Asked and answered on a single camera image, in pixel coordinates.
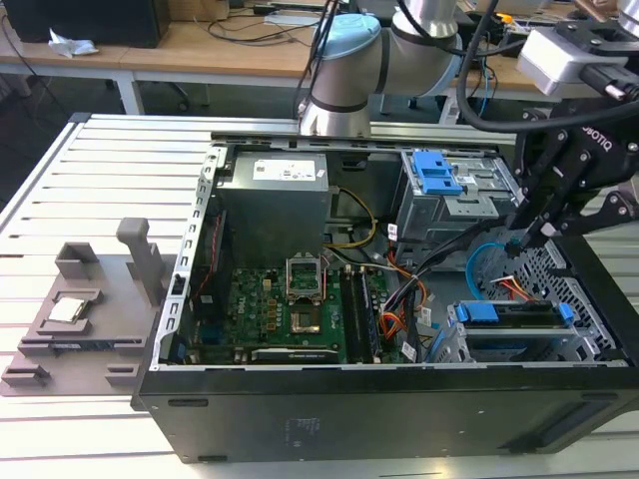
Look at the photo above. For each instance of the grey power supply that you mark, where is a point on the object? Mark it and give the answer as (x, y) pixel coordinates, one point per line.
(269, 209)

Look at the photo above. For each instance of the grey parts rack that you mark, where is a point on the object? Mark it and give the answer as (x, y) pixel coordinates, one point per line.
(100, 309)

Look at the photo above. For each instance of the black box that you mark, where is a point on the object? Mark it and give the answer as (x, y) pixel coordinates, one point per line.
(90, 20)

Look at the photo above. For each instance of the black graphics card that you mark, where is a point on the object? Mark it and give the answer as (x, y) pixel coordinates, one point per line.
(299, 355)

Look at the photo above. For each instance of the metal disk bay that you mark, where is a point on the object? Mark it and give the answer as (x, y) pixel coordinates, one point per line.
(581, 339)

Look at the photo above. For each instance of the black PC case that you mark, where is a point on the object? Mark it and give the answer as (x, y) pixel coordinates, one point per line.
(349, 419)

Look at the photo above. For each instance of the silver CPU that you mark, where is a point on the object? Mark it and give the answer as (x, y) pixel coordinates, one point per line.
(70, 310)

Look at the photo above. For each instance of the grey metal drive cage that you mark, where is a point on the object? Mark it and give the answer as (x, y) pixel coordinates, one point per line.
(449, 214)

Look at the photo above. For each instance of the green motherboard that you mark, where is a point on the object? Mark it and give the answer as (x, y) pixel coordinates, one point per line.
(249, 309)

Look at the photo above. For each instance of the flat grey device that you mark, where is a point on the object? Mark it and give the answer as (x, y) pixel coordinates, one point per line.
(294, 19)

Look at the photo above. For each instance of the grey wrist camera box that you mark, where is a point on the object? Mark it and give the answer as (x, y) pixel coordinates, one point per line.
(554, 60)

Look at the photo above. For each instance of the wooden desk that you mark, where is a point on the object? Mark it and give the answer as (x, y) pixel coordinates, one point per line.
(199, 45)

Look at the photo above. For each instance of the black RAM slot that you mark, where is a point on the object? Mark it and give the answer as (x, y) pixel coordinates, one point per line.
(372, 319)
(351, 314)

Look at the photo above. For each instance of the black RAM stick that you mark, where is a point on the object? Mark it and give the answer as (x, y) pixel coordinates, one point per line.
(90, 345)

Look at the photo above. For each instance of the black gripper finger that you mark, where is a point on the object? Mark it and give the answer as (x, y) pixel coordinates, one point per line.
(614, 212)
(531, 189)

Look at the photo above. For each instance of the square chipset chip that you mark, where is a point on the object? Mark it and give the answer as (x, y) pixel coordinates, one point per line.
(306, 323)

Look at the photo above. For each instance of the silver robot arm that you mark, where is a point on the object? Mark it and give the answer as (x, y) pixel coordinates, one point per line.
(349, 60)

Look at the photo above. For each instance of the blue plastic drive carrier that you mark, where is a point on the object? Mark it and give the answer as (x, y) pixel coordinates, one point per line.
(434, 169)

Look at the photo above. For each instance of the hard disk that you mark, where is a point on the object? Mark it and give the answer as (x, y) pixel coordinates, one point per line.
(479, 313)

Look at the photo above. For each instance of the crumpled white paper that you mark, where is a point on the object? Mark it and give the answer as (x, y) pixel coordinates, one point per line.
(70, 46)

